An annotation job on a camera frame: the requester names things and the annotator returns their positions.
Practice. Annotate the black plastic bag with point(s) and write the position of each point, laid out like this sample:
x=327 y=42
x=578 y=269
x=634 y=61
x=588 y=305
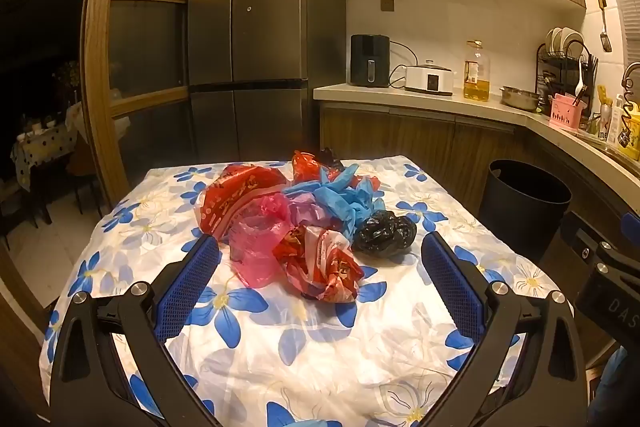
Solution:
x=382 y=234

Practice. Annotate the hanging slotted spatula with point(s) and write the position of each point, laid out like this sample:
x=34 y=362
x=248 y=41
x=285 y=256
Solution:
x=605 y=39

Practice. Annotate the large red plastic bag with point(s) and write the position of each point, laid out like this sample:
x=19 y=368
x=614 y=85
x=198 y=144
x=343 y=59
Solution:
x=235 y=192

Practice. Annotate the dining chair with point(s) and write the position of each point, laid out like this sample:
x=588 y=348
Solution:
x=87 y=177

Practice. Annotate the wooden lower cabinets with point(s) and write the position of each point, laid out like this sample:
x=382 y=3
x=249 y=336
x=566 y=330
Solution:
x=430 y=137

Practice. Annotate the dark wall socket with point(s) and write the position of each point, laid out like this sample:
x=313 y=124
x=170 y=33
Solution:
x=386 y=5

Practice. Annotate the polka dot dining table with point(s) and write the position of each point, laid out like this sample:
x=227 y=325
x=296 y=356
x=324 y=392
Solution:
x=40 y=147

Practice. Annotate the small dark plastic bag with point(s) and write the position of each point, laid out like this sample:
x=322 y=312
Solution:
x=332 y=156

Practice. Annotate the cooking oil bottle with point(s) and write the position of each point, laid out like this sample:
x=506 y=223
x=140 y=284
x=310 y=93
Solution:
x=476 y=77

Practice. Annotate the grey steel refrigerator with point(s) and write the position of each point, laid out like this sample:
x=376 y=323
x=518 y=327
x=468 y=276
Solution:
x=265 y=32

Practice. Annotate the pink utensil holder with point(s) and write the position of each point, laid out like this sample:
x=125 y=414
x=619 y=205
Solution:
x=565 y=112

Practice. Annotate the white plates in rack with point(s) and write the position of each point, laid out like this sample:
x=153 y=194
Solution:
x=562 y=38

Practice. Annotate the black trash bin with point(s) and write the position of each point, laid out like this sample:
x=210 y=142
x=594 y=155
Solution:
x=520 y=207

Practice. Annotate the beer can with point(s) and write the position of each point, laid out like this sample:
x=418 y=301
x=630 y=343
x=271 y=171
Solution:
x=605 y=127

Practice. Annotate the blue floral blanket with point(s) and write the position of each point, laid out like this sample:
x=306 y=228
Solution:
x=325 y=357

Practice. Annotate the black dish rack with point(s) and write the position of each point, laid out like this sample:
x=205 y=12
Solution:
x=560 y=72

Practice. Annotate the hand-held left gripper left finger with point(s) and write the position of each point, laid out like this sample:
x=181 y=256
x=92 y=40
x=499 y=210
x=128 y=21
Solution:
x=187 y=287

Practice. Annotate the steel mixing bowl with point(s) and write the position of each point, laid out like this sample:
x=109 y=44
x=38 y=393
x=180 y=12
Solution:
x=520 y=99

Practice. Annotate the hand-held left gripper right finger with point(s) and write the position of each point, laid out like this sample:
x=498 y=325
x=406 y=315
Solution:
x=452 y=282

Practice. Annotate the wooden glass panel door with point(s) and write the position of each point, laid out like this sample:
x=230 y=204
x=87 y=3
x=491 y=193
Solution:
x=145 y=57

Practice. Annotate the pink translucent plastic bag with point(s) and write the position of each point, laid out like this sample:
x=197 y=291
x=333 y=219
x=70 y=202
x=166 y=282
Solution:
x=255 y=247

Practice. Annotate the yellow dish soap bottle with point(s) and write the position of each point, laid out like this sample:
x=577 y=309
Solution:
x=632 y=127

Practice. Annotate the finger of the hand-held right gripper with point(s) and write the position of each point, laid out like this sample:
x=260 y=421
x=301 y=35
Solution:
x=631 y=229
x=595 y=241

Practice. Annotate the red white printed plastic bag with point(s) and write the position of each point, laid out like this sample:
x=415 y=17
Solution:
x=325 y=264

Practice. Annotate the small red plastic bag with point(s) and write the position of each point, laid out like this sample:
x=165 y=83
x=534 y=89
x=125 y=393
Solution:
x=306 y=164

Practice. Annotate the steel kitchen faucet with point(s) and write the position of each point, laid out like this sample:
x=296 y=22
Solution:
x=631 y=72

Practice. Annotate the white electric cooker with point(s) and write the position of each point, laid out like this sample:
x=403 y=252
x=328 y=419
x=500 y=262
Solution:
x=427 y=79

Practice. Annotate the black air fryer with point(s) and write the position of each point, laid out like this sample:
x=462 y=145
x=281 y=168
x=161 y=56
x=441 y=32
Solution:
x=369 y=57

